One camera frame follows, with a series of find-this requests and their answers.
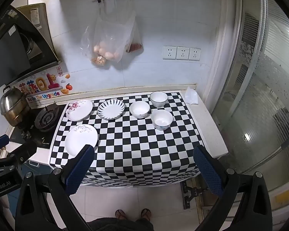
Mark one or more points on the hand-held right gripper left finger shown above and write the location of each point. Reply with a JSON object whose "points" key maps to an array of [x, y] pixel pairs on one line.
{"points": [[78, 168]]}

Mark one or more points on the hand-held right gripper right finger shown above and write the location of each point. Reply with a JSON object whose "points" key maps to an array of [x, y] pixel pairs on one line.
{"points": [[208, 170]]}

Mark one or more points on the white bowl blue red print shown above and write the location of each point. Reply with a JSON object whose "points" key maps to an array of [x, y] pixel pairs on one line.
{"points": [[161, 120]]}

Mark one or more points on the white bowl dark rim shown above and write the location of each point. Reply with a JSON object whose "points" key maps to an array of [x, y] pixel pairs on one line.
{"points": [[159, 99]]}

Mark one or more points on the black glass gas stove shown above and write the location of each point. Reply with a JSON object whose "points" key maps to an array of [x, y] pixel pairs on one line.
{"points": [[45, 138]]}

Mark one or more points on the white plate grey print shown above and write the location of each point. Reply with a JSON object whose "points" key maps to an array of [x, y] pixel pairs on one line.
{"points": [[79, 139]]}

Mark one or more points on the black stove burner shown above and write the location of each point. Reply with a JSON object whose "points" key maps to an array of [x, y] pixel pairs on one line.
{"points": [[47, 119]]}

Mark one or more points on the stainless steel pot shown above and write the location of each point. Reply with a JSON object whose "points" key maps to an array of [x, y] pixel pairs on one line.
{"points": [[12, 103]]}

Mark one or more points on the white plate pink floral print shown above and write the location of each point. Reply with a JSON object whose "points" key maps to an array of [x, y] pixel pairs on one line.
{"points": [[79, 110]]}

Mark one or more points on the black white checkered mat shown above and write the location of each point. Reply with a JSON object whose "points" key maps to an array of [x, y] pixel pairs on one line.
{"points": [[134, 149]]}

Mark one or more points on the person's left foot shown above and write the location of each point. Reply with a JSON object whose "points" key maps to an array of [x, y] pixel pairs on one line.
{"points": [[120, 214]]}

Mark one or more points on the person's foot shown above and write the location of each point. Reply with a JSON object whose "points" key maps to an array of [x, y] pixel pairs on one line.
{"points": [[145, 214], [120, 214]]}

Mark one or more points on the white plate dark striped rim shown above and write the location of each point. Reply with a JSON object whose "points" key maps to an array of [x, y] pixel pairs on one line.
{"points": [[110, 109]]}

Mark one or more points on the person's dark pants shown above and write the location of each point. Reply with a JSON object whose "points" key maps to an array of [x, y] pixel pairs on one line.
{"points": [[120, 225]]}

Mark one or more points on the person's right foot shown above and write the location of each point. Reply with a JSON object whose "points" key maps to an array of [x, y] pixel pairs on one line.
{"points": [[145, 214]]}

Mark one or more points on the crumpled white tissue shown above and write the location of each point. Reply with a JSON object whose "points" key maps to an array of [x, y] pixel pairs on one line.
{"points": [[191, 96]]}

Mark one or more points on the frosted glass sliding door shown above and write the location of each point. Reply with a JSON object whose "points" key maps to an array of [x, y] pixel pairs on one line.
{"points": [[255, 101]]}

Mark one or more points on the plain white bowl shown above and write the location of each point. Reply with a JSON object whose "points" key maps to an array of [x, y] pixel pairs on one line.
{"points": [[139, 109]]}

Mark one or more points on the black range hood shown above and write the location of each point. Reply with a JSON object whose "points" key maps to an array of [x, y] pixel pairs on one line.
{"points": [[7, 53]]}

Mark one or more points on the clear bag with orange contents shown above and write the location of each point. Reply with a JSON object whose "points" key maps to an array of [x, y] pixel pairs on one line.
{"points": [[91, 53]]}

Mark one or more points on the clear plastic bag of eggs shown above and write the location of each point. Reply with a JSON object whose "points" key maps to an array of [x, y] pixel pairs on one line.
{"points": [[110, 41]]}

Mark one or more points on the clear bag with red contents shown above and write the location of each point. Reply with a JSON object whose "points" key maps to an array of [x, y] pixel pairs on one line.
{"points": [[136, 43]]}

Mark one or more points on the black metal folding frame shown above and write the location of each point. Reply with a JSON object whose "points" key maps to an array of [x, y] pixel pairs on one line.
{"points": [[190, 193]]}

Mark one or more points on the colourful wall sticker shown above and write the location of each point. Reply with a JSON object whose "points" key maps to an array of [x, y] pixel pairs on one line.
{"points": [[41, 86]]}

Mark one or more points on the white wall outlet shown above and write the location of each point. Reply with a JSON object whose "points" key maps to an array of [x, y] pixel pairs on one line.
{"points": [[182, 53], [169, 52], [194, 54]]}

